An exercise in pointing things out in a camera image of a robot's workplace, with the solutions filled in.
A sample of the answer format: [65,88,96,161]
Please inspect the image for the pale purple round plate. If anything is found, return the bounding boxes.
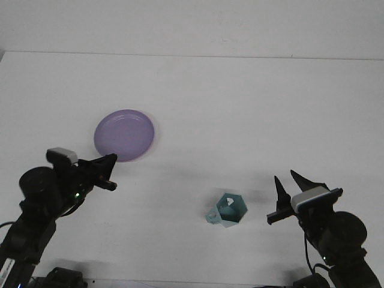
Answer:
[93,109,156,163]

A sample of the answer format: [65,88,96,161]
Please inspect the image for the pale blue faceted cup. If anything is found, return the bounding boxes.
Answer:
[205,192,248,230]

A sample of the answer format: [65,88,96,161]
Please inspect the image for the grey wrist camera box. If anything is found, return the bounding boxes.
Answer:
[289,185,332,213]
[46,146,78,165]

